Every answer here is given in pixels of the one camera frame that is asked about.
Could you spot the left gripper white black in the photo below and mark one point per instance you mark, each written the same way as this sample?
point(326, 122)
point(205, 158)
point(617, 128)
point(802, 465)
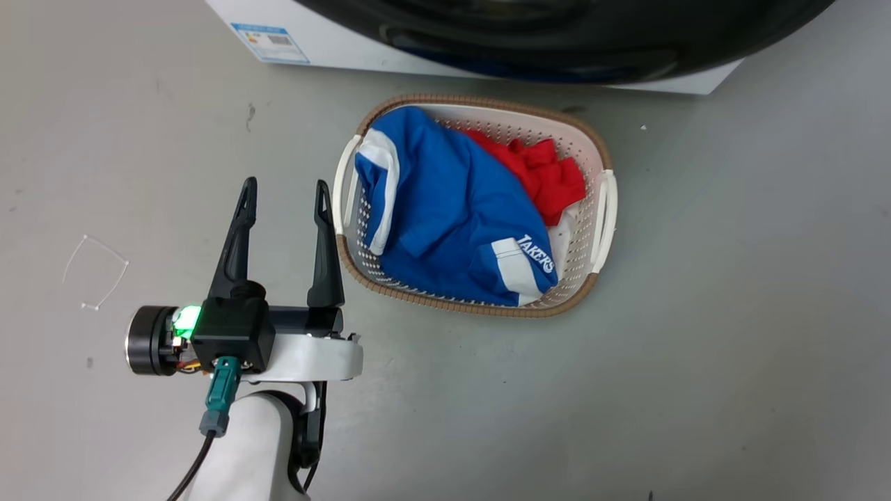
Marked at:
point(313, 358)

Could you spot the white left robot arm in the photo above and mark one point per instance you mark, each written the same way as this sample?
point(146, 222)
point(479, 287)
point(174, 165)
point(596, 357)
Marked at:
point(250, 452)

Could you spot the white washing machine body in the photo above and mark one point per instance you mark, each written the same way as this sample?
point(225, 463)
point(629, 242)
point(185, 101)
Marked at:
point(327, 42)

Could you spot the black round washing machine door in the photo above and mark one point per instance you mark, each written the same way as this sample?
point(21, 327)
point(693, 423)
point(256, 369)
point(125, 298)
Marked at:
point(557, 35)

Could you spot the blue white Lakers jersey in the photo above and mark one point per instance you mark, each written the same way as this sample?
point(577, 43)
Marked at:
point(445, 209)

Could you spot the thin white thread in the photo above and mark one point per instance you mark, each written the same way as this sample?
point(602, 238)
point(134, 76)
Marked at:
point(104, 245)

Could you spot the blue white energy label sticker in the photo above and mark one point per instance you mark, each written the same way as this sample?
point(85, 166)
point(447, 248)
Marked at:
point(270, 43)

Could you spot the white garment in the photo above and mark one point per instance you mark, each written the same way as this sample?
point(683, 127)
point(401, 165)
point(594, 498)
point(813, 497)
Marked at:
point(561, 243)

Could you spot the red garment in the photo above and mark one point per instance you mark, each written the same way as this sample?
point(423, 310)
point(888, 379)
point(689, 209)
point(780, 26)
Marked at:
point(550, 177)

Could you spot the white perforated laundry basket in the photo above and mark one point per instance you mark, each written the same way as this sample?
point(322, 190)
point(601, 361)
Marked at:
point(586, 146)

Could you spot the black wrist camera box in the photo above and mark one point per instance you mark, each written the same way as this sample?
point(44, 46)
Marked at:
point(233, 334)

